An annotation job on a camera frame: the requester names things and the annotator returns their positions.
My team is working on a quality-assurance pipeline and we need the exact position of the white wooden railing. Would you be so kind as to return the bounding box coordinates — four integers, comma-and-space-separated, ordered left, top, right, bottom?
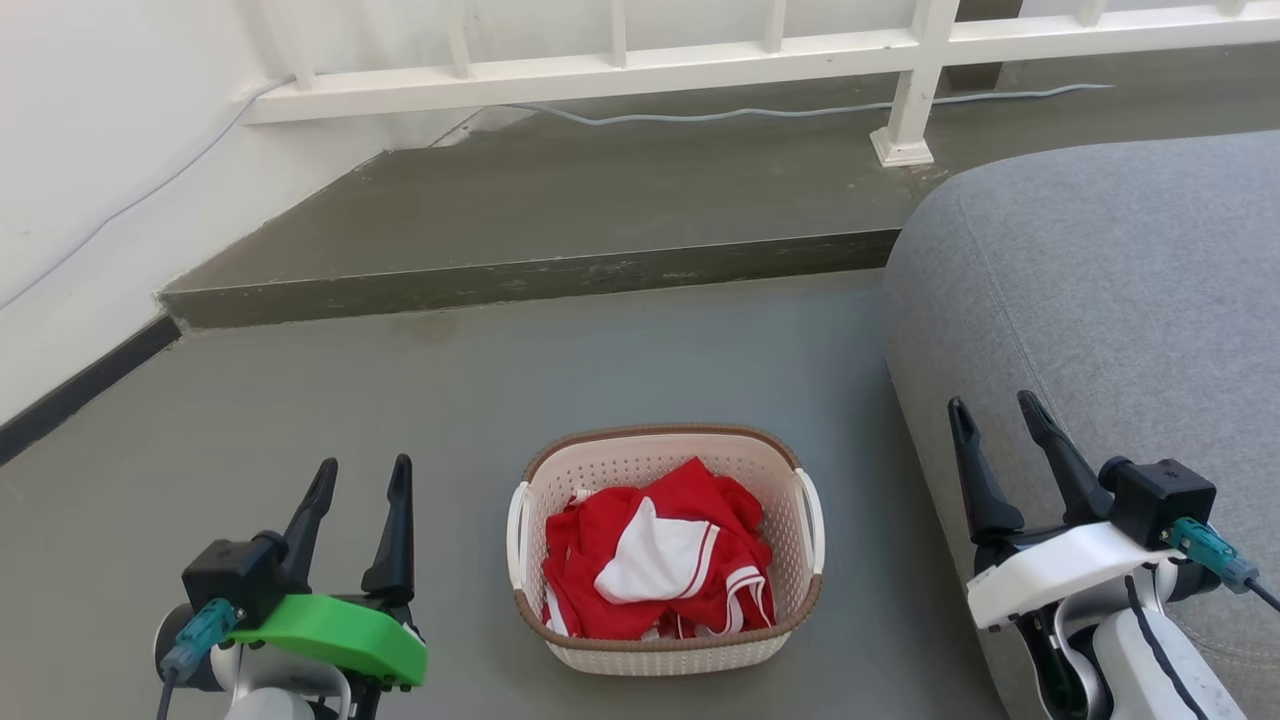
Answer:
243, 0, 1280, 168

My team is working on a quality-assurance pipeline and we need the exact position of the red and white garment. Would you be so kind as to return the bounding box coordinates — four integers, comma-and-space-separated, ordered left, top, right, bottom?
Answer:
541, 457, 777, 641

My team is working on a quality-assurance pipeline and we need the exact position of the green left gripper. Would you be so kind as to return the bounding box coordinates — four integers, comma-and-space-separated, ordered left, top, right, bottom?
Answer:
228, 454, 430, 720

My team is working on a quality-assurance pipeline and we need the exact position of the thin pale blue cable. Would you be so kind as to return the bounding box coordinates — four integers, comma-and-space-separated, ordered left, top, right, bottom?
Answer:
503, 82, 1117, 128

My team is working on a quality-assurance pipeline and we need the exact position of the cream perforated plastic laundry basket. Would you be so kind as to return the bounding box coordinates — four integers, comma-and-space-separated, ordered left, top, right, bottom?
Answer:
506, 423, 827, 677

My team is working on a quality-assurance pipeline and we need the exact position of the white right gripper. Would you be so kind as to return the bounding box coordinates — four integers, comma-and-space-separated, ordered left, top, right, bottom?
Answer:
947, 390, 1187, 720

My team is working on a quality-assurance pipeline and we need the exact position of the black skirting board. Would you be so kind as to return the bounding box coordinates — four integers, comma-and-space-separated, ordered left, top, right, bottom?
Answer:
0, 314, 184, 467

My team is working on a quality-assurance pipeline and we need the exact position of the grey fabric sofa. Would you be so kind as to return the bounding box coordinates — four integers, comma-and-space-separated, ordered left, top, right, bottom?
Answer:
880, 130, 1280, 720

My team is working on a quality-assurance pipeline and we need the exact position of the thin white cable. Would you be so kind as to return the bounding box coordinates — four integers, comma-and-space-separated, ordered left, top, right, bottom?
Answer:
0, 75, 293, 311

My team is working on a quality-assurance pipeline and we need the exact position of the raised grey concrete step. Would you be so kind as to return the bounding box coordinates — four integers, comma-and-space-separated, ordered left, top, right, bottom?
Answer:
157, 45, 1280, 332

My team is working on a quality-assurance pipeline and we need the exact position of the right camera cable teal plug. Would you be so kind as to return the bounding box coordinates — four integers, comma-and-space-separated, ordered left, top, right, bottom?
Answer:
1163, 516, 1280, 614

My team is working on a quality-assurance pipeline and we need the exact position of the camera cable teal plug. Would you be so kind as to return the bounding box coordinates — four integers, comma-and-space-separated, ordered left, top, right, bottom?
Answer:
153, 597, 241, 720
1163, 516, 1280, 614

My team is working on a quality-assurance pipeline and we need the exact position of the left camera cable teal plug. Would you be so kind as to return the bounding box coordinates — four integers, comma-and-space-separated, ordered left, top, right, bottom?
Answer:
153, 597, 241, 720

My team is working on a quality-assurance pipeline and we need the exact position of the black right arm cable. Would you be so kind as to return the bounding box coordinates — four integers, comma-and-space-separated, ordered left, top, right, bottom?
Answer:
1123, 575, 1217, 720

